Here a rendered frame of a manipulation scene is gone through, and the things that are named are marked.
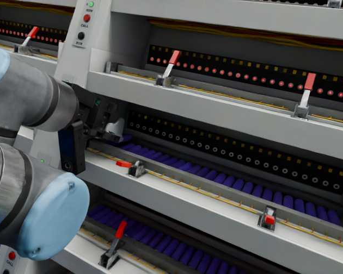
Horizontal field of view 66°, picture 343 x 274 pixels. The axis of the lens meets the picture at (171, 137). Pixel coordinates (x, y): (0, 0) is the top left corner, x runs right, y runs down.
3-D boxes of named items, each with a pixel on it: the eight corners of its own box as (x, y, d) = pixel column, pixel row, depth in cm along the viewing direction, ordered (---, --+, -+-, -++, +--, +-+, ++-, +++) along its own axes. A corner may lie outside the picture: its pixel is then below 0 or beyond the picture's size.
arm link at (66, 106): (46, 133, 40) (5, 118, 44) (68, 139, 45) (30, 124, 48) (67, 79, 41) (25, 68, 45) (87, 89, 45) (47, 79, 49)
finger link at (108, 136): (125, 138, 59) (99, 129, 52) (123, 144, 59) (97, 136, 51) (109, 133, 61) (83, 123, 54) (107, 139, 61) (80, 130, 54)
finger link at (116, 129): (138, 124, 65) (115, 113, 56) (129, 147, 64) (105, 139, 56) (128, 121, 66) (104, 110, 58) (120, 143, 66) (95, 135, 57)
